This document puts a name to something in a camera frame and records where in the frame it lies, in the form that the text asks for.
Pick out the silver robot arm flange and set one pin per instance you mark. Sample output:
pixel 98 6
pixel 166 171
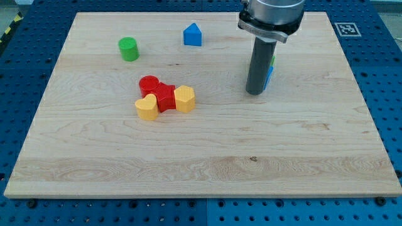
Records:
pixel 271 20

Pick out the red star block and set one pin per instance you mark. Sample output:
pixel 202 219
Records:
pixel 165 97

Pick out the green star block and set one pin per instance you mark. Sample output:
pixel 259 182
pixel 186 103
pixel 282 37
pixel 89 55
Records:
pixel 272 60

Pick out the yellow hexagon block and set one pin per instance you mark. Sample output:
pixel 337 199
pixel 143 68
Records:
pixel 184 98

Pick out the yellow heart block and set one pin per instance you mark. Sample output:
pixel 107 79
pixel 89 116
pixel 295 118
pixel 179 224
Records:
pixel 147 108

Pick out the red cylinder block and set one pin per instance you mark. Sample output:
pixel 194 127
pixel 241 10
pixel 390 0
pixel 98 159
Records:
pixel 147 84

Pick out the wooden board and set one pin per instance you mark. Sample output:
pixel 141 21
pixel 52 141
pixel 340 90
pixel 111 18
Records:
pixel 308 135

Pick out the blue pentagon house block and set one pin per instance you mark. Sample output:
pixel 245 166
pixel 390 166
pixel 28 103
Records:
pixel 192 35

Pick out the blue block behind rod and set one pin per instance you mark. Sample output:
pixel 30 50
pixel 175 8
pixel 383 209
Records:
pixel 270 71

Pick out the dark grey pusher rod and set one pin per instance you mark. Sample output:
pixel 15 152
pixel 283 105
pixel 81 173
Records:
pixel 259 65

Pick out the green cylinder block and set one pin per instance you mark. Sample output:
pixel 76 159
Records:
pixel 129 49

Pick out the white fiducial marker tag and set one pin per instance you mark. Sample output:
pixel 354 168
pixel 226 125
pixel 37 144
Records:
pixel 347 29

